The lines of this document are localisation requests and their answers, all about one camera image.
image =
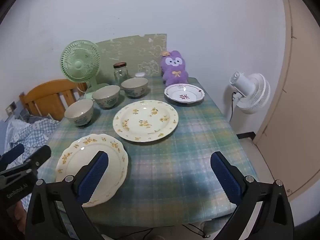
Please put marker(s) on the floral ceramic bowl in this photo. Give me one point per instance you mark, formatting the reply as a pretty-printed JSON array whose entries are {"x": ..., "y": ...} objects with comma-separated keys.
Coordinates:
[
  {"x": 135, "y": 87},
  {"x": 80, "y": 113},
  {"x": 107, "y": 96}
]

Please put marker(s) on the red pattern white plate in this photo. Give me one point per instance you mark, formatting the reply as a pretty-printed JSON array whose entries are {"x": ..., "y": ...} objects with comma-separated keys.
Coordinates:
[{"x": 184, "y": 93}]

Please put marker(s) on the blue checkered blanket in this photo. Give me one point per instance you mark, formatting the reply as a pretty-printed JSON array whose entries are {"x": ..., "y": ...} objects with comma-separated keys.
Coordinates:
[{"x": 31, "y": 135}]

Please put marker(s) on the plaid green tablecloth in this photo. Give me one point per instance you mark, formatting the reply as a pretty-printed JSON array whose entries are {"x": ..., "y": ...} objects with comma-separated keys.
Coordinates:
[{"x": 170, "y": 181}]

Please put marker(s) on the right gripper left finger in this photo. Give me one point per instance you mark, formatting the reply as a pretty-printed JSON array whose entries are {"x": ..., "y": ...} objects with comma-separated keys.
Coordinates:
[{"x": 43, "y": 218}]

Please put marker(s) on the round yellow flower plate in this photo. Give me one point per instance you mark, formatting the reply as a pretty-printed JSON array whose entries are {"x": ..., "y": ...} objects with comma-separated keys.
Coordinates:
[{"x": 145, "y": 121}]

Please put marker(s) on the wall power socket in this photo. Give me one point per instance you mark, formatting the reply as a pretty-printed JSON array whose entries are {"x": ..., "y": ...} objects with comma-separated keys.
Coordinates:
[{"x": 11, "y": 108}]

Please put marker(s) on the scalloped yellow flower plate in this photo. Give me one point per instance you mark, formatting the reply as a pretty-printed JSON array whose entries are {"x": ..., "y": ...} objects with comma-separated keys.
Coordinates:
[{"x": 82, "y": 151}]

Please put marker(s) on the green desk fan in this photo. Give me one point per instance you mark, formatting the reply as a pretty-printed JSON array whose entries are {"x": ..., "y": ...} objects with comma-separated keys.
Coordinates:
[{"x": 80, "y": 63}]

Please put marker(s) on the beige door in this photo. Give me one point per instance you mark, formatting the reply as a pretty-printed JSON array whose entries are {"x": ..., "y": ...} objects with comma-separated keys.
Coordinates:
[{"x": 289, "y": 136}]

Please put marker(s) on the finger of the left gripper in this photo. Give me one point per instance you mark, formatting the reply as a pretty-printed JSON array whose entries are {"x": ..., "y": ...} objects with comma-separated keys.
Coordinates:
[
  {"x": 11, "y": 155},
  {"x": 33, "y": 162}
]

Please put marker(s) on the white standing fan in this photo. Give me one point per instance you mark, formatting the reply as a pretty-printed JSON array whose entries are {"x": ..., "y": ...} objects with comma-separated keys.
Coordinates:
[{"x": 251, "y": 92}]

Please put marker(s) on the green cartoon wall mat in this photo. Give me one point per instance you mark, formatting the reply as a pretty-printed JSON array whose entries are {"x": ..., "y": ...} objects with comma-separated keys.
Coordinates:
[{"x": 141, "y": 53}]

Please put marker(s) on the cotton swab container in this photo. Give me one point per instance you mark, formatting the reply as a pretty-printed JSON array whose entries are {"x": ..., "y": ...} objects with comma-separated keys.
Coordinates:
[{"x": 140, "y": 74}]

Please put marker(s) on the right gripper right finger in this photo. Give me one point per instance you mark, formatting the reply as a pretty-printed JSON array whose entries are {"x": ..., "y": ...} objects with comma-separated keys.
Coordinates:
[{"x": 274, "y": 220}]

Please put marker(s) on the glass jar black lid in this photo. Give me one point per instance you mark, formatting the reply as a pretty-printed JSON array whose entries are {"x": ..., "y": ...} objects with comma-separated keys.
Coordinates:
[{"x": 120, "y": 72}]

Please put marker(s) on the purple plush bunny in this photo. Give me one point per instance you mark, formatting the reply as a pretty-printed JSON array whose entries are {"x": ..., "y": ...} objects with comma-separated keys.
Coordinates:
[{"x": 173, "y": 68}]

